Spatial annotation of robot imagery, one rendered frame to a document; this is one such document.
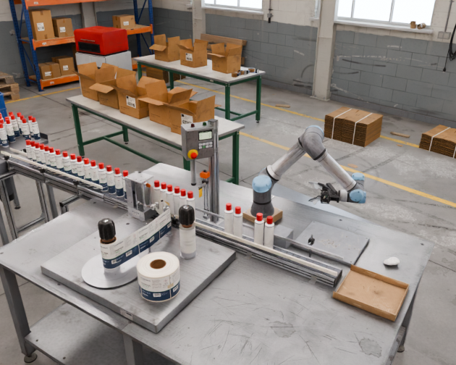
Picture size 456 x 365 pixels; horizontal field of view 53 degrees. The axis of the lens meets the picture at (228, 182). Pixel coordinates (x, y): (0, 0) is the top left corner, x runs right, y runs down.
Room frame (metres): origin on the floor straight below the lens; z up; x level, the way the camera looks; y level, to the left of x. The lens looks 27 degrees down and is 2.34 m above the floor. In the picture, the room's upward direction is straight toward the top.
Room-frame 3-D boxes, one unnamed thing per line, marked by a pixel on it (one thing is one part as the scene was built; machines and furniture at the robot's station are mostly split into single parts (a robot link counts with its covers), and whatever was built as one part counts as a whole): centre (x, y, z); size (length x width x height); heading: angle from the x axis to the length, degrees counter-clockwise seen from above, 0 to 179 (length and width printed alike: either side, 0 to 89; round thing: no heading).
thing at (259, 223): (2.10, -0.17, 0.98); 0.05 x 0.05 x 0.20
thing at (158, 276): (1.75, 0.33, 0.95); 0.20 x 0.20 x 0.14
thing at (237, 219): (2.18, -0.06, 0.98); 0.05 x 0.05 x 0.20
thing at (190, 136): (2.43, 0.17, 1.38); 0.17 x 0.10 x 0.19; 112
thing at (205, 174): (2.37, 0.15, 1.05); 0.10 x 0.04 x 0.33; 147
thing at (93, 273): (1.89, 0.60, 0.89); 0.31 x 0.31 x 0.01
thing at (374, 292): (1.76, -0.71, 0.85); 0.30 x 0.26 x 0.04; 57
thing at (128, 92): (4.77, 0.98, 0.97); 0.45 x 0.38 x 0.37; 139
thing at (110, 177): (2.73, 0.79, 0.98); 0.05 x 0.05 x 0.20
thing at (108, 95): (5.07, 1.30, 0.97); 0.44 x 0.38 x 0.37; 141
